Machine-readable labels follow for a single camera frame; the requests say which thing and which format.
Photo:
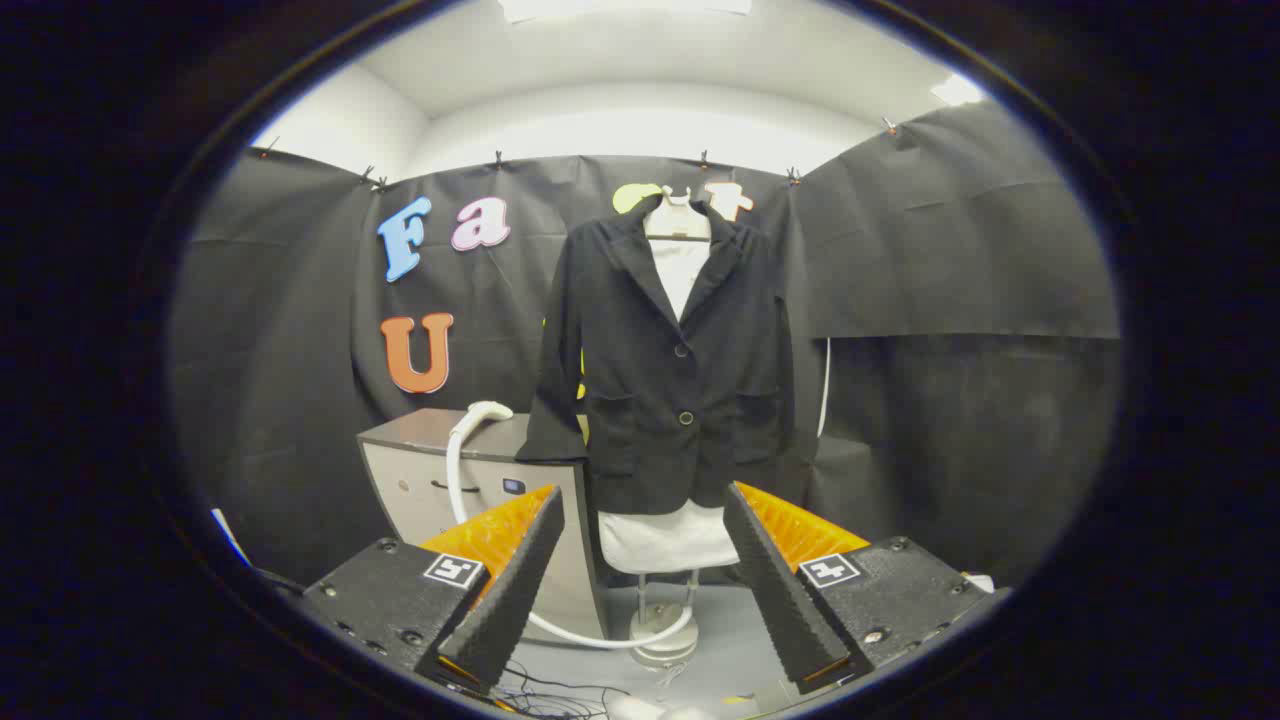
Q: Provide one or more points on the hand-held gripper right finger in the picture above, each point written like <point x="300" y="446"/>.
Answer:
<point x="785" y="600"/>

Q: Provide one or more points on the black jacket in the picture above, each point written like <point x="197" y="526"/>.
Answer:
<point x="640" y="400"/>

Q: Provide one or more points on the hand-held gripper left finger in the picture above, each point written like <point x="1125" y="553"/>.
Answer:
<point x="510" y="600"/>

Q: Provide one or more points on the white garment steamer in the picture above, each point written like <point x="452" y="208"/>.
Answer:
<point x="485" y="410"/>

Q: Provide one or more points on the white mannequin torso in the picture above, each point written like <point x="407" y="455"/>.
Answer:
<point x="665" y="540"/>

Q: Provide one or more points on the blue white object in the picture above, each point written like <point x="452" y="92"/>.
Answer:
<point x="228" y="535"/>

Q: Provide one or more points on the black backdrop cloth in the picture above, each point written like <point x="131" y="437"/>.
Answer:
<point x="950" y="250"/>

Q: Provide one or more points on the grey cabinet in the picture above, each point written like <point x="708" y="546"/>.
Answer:
<point x="420" y="500"/>

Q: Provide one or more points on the ceiling light panel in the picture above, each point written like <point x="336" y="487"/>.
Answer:
<point x="955" y="90"/>
<point x="620" y="8"/>

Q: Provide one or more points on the metal mannequin stand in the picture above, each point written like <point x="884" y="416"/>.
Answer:
<point x="665" y="650"/>

